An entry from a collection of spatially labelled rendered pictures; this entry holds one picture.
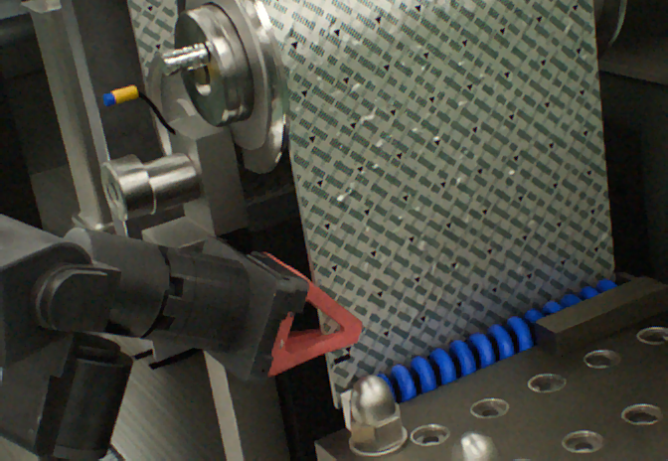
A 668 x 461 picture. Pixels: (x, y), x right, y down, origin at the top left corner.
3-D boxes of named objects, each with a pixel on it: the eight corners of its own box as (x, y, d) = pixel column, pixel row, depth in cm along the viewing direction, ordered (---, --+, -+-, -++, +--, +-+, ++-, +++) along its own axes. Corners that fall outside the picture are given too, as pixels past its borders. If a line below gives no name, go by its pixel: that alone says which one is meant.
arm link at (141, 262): (82, 234, 74) (48, 214, 79) (47, 355, 74) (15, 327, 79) (193, 258, 78) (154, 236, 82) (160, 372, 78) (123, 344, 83)
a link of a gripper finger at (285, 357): (360, 393, 86) (235, 373, 81) (308, 355, 92) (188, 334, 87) (393, 294, 85) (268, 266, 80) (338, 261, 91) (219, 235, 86)
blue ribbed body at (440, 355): (362, 417, 90) (354, 371, 88) (614, 309, 98) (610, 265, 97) (390, 438, 87) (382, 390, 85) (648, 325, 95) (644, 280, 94)
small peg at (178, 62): (156, 62, 82) (160, 50, 81) (198, 50, 83) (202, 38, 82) (165, 80, 82) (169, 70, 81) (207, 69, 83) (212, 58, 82)
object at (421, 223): (334, 405, 89) (287, 145, 82) (611, 289, 99) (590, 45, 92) (338, 408, 89) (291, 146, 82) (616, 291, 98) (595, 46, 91)
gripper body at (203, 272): (271, 388, 80) (160, 372, 76) (202, 332, 88) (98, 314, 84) (305, 285, 79) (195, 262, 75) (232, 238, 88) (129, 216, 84)
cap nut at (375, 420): (338, 440, 83) (327, 377, 82) (389, 418, 85) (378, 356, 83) (368, 465, 80) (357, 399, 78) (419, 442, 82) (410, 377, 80)
